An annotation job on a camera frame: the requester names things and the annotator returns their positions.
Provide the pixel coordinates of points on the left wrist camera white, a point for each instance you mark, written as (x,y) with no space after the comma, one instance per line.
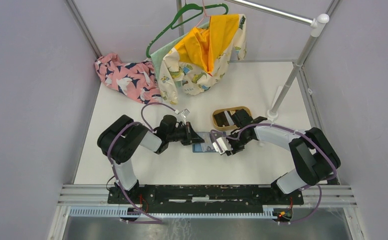
(182,115)

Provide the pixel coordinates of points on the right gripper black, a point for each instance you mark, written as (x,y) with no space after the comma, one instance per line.
(234,149)

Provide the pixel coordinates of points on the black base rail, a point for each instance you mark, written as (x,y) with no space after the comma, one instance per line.
(204,199)

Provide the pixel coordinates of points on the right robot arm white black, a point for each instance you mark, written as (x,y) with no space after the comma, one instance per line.
(314,158)

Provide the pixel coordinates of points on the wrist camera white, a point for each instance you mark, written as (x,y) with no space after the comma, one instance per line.
(221,145)
(182,115)

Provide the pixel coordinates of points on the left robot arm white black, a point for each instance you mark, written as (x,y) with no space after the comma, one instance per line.
(121,139)

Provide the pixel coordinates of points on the silver clothes rack pole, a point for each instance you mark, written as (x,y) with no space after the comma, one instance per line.
(317,25)

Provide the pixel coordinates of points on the mint green cloth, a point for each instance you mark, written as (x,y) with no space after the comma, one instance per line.
(157,56)

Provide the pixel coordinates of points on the green clothes hanger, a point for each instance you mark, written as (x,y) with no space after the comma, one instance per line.
(176,22)

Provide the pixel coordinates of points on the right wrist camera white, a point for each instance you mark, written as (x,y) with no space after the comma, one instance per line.
(221,145)

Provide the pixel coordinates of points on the white slotted cable duct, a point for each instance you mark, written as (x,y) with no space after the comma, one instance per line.
(125,212)

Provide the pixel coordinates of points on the dinosaur print yellow jacket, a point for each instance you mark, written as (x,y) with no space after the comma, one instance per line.
(201,59)

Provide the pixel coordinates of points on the pink patterned cloth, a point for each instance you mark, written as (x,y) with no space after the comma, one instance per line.
(135,80)

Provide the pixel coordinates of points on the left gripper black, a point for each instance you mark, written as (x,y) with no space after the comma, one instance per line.
(191,137)

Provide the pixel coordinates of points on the teal card holder wallet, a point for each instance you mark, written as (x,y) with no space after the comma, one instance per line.
(207,146)

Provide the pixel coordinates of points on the black cards in tray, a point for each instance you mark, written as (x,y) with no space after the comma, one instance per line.
(223,119)

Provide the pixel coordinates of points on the oval wooden tray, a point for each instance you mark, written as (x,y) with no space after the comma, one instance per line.
(232,110)

